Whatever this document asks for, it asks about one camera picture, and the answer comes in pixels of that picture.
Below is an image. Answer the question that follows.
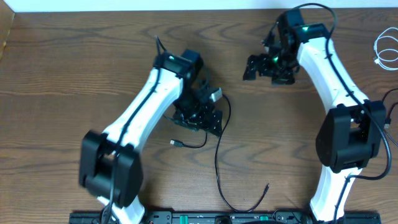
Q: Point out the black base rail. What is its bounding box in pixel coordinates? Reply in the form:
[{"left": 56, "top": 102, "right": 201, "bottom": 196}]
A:
[{"left": 68, "top": 210, "right": 381, "bottom": 224}]

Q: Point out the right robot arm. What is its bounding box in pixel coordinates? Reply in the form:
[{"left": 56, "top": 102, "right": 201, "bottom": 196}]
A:
[{"left": 243, "top": 7, "right": 387, "bottom": 223}]

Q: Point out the white USB cable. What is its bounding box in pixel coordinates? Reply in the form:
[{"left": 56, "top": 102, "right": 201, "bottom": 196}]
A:
[{"left": 373, "top": 26, "right": 398, "bottom": 72}]

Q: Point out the black USB cable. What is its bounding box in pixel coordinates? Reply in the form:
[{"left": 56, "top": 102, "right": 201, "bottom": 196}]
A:
[
  {"left": 169, "top": 93, "right": 271, "bottom": 214},
  {"left": 381, "top": 88, "right": 398, "bottom": 147}
]

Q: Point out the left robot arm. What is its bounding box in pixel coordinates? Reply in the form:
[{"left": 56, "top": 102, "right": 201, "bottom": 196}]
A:
[{"left": 78, "top": 50, "right": 222, "bottom": 223}]

